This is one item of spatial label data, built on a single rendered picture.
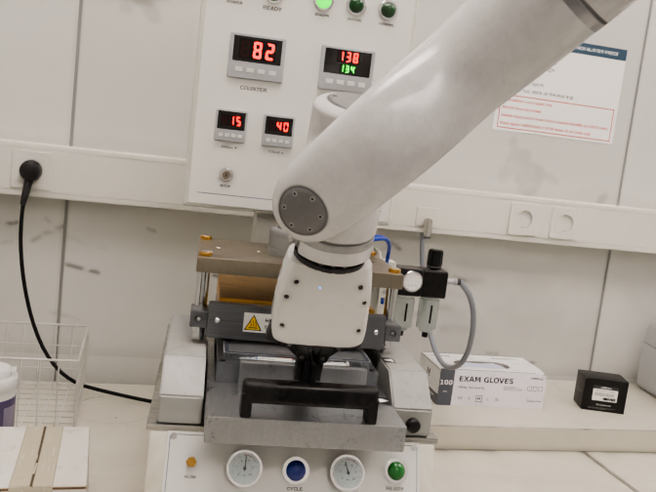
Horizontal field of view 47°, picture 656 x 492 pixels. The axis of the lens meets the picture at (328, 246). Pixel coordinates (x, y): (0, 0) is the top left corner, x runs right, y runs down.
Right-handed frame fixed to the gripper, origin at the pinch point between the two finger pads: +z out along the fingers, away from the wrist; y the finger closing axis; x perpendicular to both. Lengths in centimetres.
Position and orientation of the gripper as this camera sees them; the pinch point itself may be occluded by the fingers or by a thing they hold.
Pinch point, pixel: (307, 370)
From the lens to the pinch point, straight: 86.0
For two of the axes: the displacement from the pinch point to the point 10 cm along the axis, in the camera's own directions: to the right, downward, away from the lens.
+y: 9.8, 0.9, 1.7
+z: -1.6, 8.7, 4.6
